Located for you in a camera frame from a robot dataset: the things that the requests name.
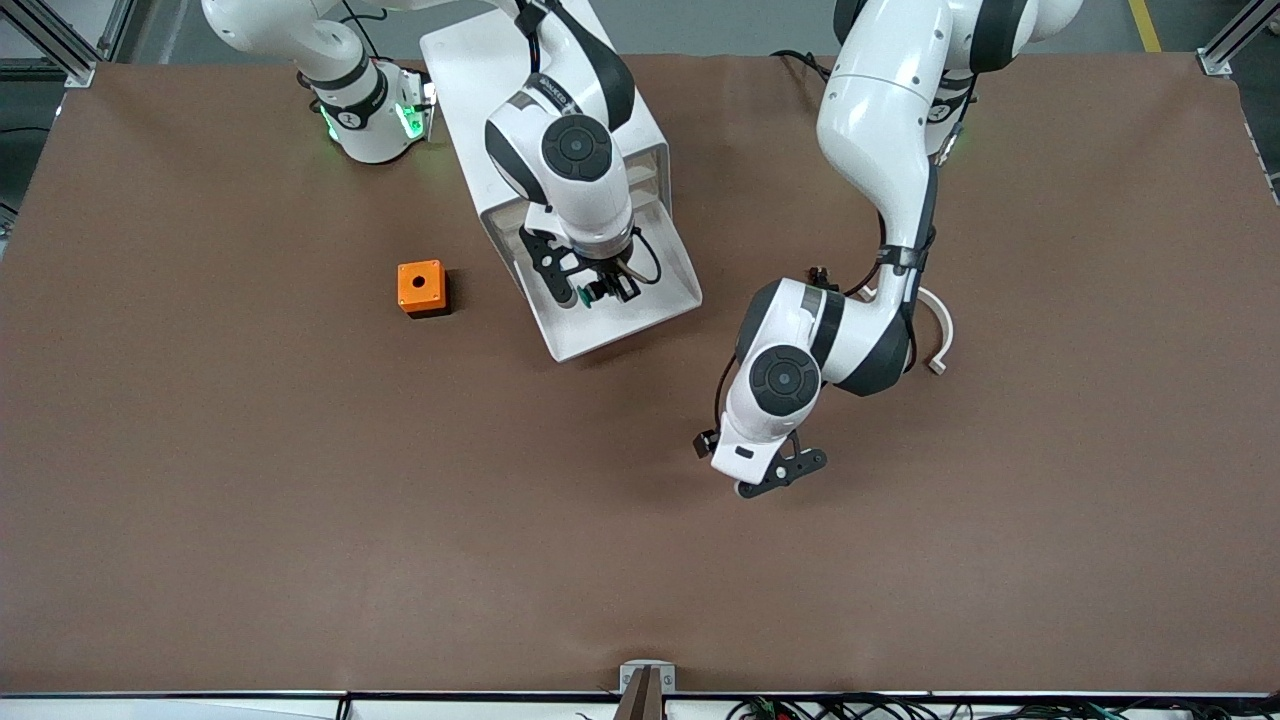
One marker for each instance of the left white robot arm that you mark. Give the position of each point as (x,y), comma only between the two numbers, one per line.
(880,110)

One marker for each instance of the aluminium frame post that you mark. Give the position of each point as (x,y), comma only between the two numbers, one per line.
(70,65)
(1225,50)

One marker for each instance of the orange box with hole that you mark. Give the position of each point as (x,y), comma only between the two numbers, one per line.
(408,292)

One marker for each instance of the black switch with white cap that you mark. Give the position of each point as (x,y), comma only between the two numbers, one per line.
(820,274)

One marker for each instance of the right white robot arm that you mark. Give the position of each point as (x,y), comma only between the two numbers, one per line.
(600,205)

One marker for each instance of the grey table edge bracket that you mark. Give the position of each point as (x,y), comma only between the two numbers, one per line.
(628,678)

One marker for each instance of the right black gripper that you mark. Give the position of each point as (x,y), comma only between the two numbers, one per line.
(607,277)

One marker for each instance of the white table edge rail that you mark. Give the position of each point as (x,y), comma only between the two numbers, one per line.
(200,708)

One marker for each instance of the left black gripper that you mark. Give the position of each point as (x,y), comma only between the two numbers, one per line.
(700,446)

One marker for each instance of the green mushroom push button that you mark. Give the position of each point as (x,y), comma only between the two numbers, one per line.
(592,297)

